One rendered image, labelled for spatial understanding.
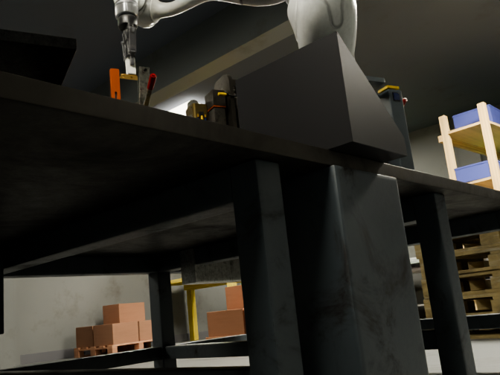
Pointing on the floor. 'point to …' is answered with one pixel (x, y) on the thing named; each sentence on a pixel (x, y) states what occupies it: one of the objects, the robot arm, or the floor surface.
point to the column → (352, 274)
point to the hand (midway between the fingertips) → (130, 67)
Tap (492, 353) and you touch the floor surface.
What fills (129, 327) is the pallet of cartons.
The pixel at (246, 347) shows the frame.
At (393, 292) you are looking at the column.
